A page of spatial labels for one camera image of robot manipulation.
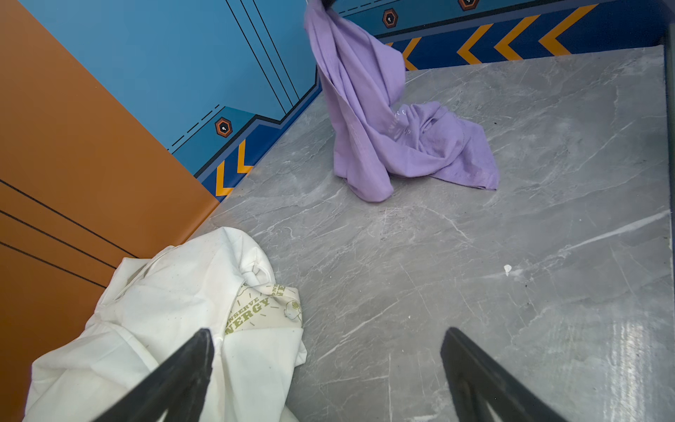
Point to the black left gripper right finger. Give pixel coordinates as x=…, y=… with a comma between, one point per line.
x=482, y=390

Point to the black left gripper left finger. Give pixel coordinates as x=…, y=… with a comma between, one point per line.
x=175, y=391

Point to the purple t-shirt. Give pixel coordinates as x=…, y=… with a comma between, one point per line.
x=362, y=79

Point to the plain white cloth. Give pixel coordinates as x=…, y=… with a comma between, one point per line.
x=148, y=311

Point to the cream green-printed cloth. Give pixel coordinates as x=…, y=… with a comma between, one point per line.
x=269, y=306

